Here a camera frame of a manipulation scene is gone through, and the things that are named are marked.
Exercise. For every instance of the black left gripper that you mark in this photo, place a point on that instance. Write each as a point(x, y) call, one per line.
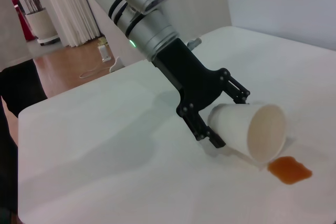
point(194, 82)

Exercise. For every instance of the white paper cup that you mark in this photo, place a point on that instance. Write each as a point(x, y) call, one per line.
point(231, 127)

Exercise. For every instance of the brown water stain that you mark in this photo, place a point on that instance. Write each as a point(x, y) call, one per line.
point(288, 170)

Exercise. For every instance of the small white floor device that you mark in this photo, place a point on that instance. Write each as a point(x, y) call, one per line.
point(104, 54)

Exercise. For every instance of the white curtain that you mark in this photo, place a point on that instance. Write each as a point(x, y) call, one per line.
point(68, 6)

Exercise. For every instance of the white planter with dry branches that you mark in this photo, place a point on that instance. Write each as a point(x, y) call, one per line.
point(39, 24)

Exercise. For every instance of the person in white shirt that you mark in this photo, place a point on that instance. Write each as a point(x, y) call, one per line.
point(15, 90)

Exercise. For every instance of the red furniture piece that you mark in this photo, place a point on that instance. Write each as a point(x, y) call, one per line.
point(26, 30)

